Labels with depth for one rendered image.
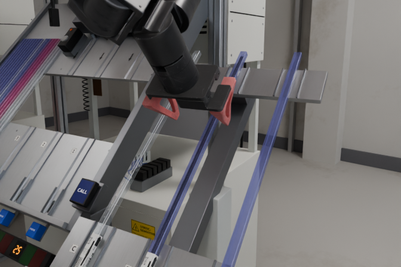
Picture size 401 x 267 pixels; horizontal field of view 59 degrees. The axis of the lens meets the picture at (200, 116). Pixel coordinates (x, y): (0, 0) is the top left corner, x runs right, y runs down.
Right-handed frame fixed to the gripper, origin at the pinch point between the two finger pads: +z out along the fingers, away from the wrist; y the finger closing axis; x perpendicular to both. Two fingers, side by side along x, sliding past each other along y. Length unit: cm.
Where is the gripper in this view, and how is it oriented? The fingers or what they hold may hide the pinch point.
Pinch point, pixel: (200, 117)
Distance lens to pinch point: 59.3
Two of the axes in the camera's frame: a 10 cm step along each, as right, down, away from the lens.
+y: -8.8, -0.9, 4.6
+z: 3.2, 6.1, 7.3
